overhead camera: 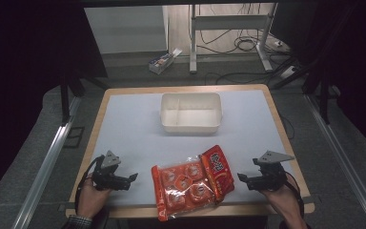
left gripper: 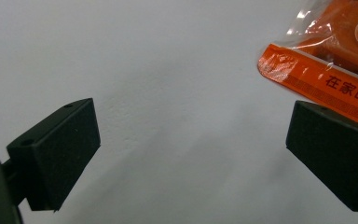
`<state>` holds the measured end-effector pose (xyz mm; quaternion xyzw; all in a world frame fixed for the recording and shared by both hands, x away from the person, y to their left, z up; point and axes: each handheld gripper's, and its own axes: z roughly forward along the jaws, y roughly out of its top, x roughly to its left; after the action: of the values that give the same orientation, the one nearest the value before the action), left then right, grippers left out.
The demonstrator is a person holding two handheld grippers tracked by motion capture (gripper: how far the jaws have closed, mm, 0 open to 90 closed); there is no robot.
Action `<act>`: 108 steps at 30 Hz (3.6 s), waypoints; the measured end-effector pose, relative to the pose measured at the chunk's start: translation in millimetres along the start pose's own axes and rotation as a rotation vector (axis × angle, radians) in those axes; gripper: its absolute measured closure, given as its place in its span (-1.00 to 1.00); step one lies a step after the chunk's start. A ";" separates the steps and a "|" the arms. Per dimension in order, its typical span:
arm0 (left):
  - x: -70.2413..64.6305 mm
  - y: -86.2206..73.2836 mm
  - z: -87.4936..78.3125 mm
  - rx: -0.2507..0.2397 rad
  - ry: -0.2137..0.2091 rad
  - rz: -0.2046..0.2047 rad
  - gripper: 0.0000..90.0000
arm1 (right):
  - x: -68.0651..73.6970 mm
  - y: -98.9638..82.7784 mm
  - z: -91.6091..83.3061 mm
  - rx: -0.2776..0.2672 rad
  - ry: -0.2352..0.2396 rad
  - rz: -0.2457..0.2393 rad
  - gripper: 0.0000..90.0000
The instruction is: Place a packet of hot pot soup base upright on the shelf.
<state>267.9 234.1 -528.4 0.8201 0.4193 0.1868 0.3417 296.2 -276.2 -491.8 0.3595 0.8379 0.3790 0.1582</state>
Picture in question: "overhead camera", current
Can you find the white power strip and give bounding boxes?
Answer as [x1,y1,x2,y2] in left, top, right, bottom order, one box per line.
[279,65,297,79]

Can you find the black stand leg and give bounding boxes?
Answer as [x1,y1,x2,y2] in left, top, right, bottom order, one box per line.
[59,71,87,126]

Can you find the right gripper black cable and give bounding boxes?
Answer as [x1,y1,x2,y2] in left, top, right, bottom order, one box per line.
[284,171,307,220]

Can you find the long black floor cable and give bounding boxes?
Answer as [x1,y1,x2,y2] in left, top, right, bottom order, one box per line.
[204,56,296,86]

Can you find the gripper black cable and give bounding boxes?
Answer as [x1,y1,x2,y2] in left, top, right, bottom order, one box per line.
[74,155,105,208]
[284,171,307,220]

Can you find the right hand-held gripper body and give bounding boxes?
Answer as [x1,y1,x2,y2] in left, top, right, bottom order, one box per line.
[252,150,295,192]

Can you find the tangled black floor cables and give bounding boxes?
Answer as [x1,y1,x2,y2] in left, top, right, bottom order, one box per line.
[196,6,289,54]

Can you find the thin black cable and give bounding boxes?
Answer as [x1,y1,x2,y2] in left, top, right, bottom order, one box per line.
[279,114,296,140]

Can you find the person's left hand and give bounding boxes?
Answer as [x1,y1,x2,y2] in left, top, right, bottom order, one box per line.
[75,176,112,220]

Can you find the white panel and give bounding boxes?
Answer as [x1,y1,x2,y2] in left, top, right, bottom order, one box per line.
[84,5,170,55]

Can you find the black floor frame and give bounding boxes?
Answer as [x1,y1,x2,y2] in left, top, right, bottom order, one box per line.
[62,126,86,149]

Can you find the person's right hand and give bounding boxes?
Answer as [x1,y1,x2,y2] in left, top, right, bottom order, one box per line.
[260,177,304,222]

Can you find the white table mat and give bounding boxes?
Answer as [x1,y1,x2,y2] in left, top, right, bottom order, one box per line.
[75,89,301,206]

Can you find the white plastic container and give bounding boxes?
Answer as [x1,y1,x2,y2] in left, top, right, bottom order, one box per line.
[159,92,224,135]

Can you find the aluminium floor rail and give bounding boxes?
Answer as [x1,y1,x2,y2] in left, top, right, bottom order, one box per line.
[303,94,366,229]
[10,94,84,229]

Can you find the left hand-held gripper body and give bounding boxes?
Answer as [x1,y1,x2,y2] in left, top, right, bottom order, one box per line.
[91,150,122,192]

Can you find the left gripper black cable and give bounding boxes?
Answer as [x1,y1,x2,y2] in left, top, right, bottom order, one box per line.
[74,155,105,208]

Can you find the white metal desk frame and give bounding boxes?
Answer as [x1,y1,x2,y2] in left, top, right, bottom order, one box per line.
[189,3,279,74]

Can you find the orange snack packet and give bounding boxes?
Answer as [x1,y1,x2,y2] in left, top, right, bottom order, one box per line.
[151,144,236,222]

